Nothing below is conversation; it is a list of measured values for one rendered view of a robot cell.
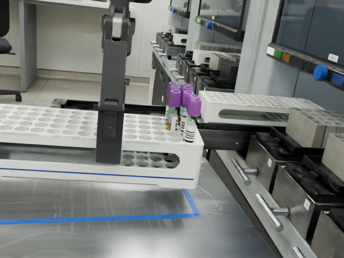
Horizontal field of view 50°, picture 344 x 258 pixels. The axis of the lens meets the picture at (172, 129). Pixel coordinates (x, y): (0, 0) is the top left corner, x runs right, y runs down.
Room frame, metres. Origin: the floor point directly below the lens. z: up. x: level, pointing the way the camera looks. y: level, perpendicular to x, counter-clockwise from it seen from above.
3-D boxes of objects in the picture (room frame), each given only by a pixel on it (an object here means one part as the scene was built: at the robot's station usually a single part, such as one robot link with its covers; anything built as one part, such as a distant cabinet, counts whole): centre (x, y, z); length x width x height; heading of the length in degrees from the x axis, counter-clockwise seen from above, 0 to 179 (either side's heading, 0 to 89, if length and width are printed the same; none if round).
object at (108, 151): (0.41, 0.07, 0.92); 0.03 x 0.01 x 0.07; 98
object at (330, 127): (0.75, -0.30, 0.85); 0.12 x 0.02 x 0.06; 11
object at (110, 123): (0.39, 0.07, 0.95); 0.03 x 0.01 x 0.05; 8
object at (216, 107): (0.89, -0.21, 0.83); 0.30 x 0.10 x 0.06; 101
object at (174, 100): (0.47, 0.00, 0.91); 0.02 x 0.02 x 0.11
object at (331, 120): (0.75, -0.32, 0.85); 0.12 x 0.02 x 0.06; 11
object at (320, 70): (0.69, -0.26, 0.98); 0.03 x 0.01 x 0.03; 11
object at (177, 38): (2.15, -0.09, 0.83); 0.30 x 0.10 x 0.06; 101
